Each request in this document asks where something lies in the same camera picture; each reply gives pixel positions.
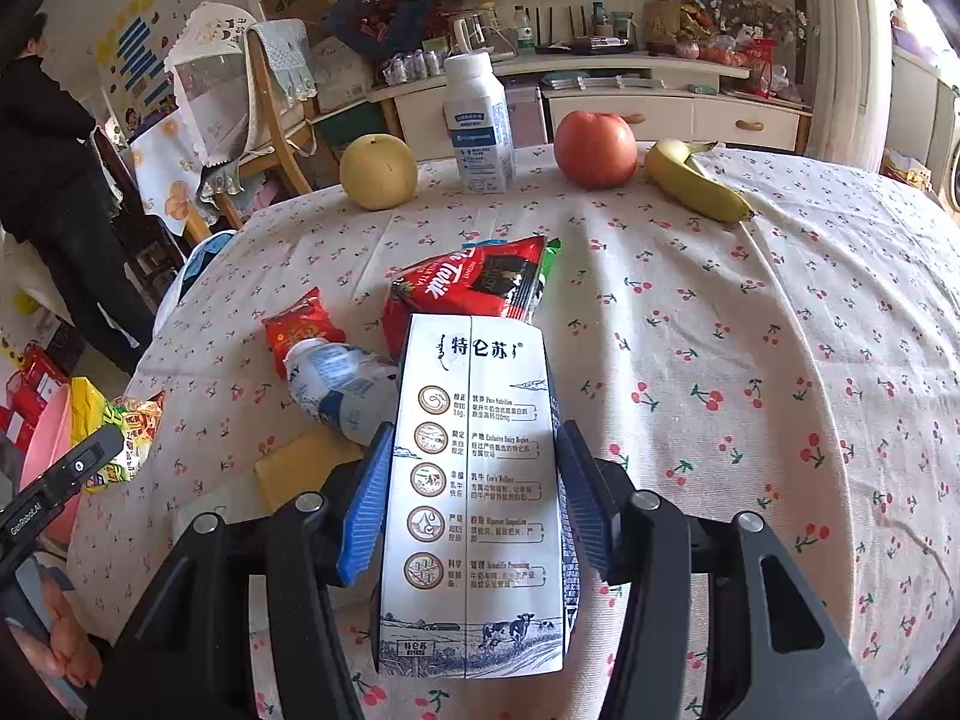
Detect white washing machine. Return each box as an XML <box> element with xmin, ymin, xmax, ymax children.
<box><xmin>926</xmin><ymin>82</ymin><xmax>960</xmax><ymax>218</ymax></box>

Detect red apple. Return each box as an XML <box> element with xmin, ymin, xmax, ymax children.
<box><xmin>553</xmin><ymin>110</ymin><xmax>638</xmax><ymax>190</ymax></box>

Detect dark blue milk carton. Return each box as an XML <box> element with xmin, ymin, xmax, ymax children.
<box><xmin>373</xmin><ymin>313</ymin><xmax>582</xmax><ymax>680</ymax></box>

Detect colourful wall decoration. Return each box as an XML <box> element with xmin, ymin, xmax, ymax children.
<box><xmin>94</xmin><ymin>0</ymin><xmax>226</xmax><ymax>136</ymax></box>

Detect yellow green snack wrapper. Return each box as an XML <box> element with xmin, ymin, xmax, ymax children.
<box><xmin>71</xmin><ymin>379</ymin><xmax>164</xmax><ymax>492</ymax></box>

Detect wooden chair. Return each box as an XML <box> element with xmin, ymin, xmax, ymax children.
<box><xmin>217</xmin><ymin>19</ymin><xmax>320</xmax><ymax>230</ymax></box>

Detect tall white milk bottle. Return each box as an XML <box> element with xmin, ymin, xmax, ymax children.
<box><xmin>442</xmin><ymin>51</ymin><xmax>515</xmax><ymax>196</ymax></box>

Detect yellow banana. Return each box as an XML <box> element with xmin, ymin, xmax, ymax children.
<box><xmin>646</xmin><ymin>138</ymin><xmax>755</xmax><ymax>224</ymax></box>

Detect lace covered air conditioner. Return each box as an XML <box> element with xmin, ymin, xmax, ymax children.
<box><xmin>806</xmin><ymin>0</ymin><xmax>893</xmax><ymax>173</ymax></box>

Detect pack of small bottles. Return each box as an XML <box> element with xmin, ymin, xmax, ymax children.
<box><xmin>382</xmin><ymin>49</ymin><xmax>449</xmax><ymax>85</ymax></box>

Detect white mesh food cover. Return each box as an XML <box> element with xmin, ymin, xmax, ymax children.
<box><xmin>166</xmin><ymin>2</ymin><xmax>260</xmax><ymax>170</ymax></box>

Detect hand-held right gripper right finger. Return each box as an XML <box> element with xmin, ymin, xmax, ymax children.
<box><xmin>553</xmin><ymin>420</ymin><xmax>878</xmax><ymax>720</ymax></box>

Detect cream television cabinet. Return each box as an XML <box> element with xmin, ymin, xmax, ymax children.
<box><xmin>371</xmin><ymin>52</ymin><xmax>815</xmax><ymax>166</ymax></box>

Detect person's left hand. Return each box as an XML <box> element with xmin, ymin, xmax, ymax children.
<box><xmin>34</xmin><ymin>566</ymin><xmax>102</xmax><ymax>691</ymax></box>

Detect small red snack packet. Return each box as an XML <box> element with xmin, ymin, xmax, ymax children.
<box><xmin>262</xmin><ymin>287</ymin><xmax>347</xmax><ymax>380</ymax></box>

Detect gold foil wrapper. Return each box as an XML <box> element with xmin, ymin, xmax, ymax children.
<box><xmin>253</xmin><ymin>431</ymin><xmax>368</xmax><ymax>515</ymax></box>

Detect pink plastic bag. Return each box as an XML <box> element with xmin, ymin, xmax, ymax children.
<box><xmin>19</xmin><ymin>379</ymin><xmax>83</xmax><ymax>541</ymax></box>

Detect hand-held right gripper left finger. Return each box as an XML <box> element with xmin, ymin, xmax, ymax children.
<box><xmin>90</xmin><ymin>420</ymin><xmax>398</xmax><ymax>720</ymax></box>

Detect glass electric kettle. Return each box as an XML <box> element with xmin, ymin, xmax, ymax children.
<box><xmin>450</xmin><ymin>6</ymin><xmax>512</xmax><ymax>59</ymax></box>

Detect orange print table cloth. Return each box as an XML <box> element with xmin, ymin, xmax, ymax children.
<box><xmin>127</xmin><ymin>109</ymin><xmax>211</xmax><ymax>237</ymax></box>

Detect red snack bag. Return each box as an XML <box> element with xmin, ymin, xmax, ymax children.
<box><xmin>742</xmin><ymin>37</ymin><xmax>781</xmax><ymax>98</ymax></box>

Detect black tray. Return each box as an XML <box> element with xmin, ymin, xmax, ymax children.
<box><xmin>551</xmin><ymin>34</ymin><xmax>653</xmax><ymax>53</ymax></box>

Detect white artificial flowers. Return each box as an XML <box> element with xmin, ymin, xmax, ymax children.
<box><xmin>701</xmin><ymin>0</ymin><xmax>807</xmax><ymax>46</ymax></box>

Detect white blue plastic packet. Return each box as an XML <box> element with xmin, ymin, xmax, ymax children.
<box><xmin>285</xmin><ymin>337</ymin><xmax>402</xmax><ymax>447</ymax></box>

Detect dark wrapped flower bouquet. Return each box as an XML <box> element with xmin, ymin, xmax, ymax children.
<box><xmin>322</xmin><ymin>0</ymin><xmax>443</xmax><ymax>65</ymax></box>

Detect red milk tea packet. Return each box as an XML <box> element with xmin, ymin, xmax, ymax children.
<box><xmin>381</xmin><ymin>235</ymin><xmax>552</xmax><ymax>361</ymax></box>

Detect pink storage box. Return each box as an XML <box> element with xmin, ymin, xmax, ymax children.
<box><xmin>504</xmin><ymin>84</ymin><xmax>548</xmax><ymax>147</ymax></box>

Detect yellow pear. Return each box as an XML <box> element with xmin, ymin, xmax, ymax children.
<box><xmin>340</xmin><ymin>133</ymin><xmax>419</xmax><ymax>211</ymax></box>

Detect white sack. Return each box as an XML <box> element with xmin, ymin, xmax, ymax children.
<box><xmin>307</xmin><ymin>37</ymin><xmax>376</xmax><ymax>113</ymax></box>

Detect light blue lace cloth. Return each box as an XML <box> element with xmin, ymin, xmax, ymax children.
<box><xmin>250</xmin><ymin>19</ymin><xmax>317</xmax><ymax>102</ymax></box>

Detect red gift box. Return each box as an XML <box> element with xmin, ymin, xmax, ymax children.
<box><xmin>0</xmin><ymin>345</ymin><xmax>65</xmax><ymax>451</ymax></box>

